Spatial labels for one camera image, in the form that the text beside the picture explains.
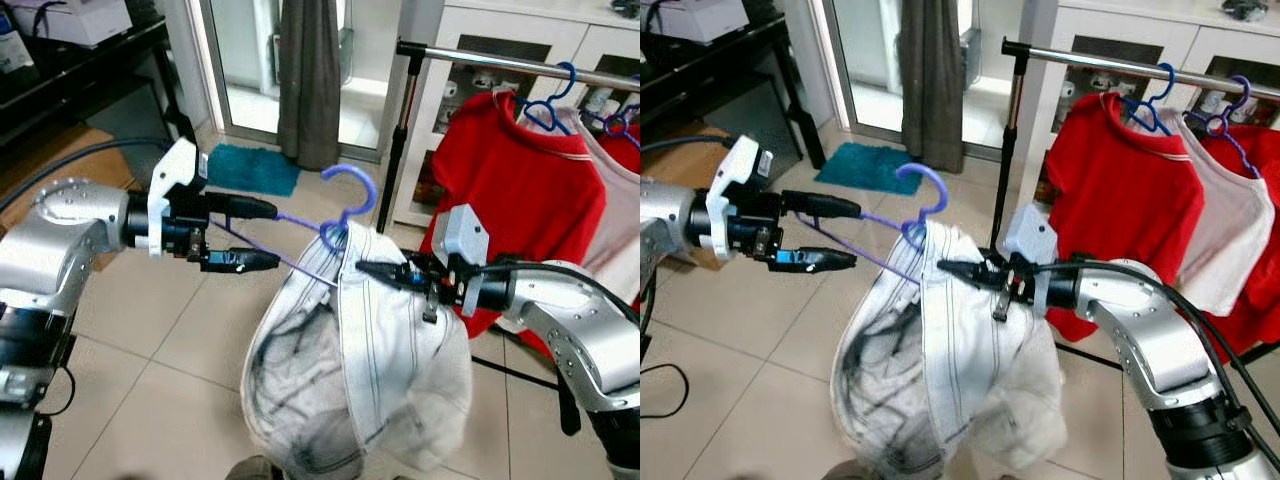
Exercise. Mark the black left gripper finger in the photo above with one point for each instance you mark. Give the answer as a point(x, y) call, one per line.
point(825, 205)
point(815, 261)
point(240, 261)
point(245, 207)

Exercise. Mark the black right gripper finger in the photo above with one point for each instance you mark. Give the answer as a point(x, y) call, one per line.
point(965, 272)
point(385, 272)

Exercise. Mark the white stained garment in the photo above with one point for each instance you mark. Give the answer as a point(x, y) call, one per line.
point(980, 350)
point(390, 340)

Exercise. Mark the purple plastic hanger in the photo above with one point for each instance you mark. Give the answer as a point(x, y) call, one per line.
point(938, 190)
point(365, 190)
point(618, 125)
point(1218, 125)

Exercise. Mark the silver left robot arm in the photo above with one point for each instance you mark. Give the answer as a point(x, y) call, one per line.
point(55, 245)
point(665, 235)

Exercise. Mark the blue plastic hanger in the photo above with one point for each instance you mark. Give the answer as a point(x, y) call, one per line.
point(1145, 105)
point(545, 105)

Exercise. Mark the teal floor mat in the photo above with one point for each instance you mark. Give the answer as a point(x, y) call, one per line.
point(250, 168)
point(855, 168)

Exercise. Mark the brown cardboard box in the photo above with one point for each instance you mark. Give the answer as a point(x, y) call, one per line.
point(670, 165)
point(40, 160)

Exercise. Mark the red t-shirt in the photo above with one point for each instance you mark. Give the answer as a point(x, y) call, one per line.
point(1120, 190)
point(630, 150)
point(520, 190)
point(1262, 300)

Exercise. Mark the beige shirt with pink trim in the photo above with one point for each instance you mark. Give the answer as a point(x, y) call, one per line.
point(620, 210)
point(1225, 220)

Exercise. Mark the grey curtain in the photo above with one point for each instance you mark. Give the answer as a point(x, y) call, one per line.
point(308, 80)
point(932, 80)

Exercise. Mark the black desk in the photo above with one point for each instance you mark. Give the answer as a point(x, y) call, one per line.
point(720, 70)
point(70, 90)

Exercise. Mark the white box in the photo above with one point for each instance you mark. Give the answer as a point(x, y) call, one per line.
point(70, 20)
point(695, 18)

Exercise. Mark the metal clothes rack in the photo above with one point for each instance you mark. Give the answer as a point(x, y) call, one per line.
point(500, 62)
point(1100, 62)

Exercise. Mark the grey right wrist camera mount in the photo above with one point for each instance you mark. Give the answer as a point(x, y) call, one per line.
point(462, 235)
point(1030, 235)

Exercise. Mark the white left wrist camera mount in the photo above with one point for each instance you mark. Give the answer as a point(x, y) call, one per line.
point(735, 170)
point(172, 170)

